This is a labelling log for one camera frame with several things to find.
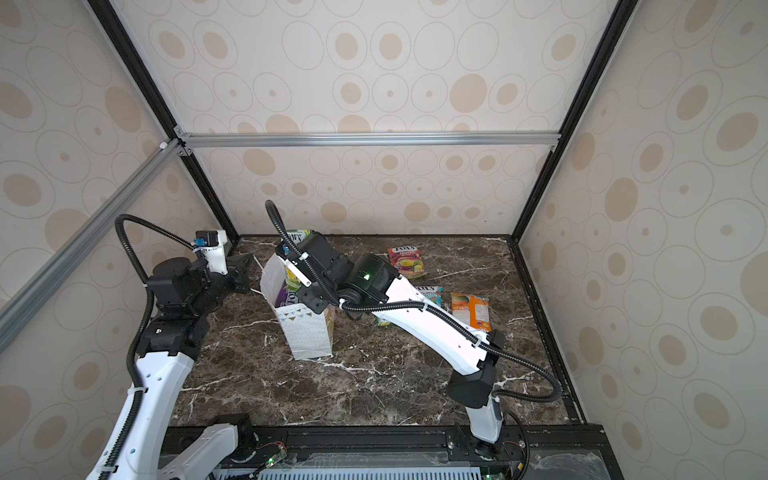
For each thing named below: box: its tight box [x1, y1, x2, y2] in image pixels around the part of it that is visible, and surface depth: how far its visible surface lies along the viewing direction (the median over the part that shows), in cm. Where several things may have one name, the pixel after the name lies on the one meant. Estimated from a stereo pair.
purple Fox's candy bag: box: [274, 280, 288, 308], surface depth 87 cm
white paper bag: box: [260, 252, 335, 360], surface depth 79 cm
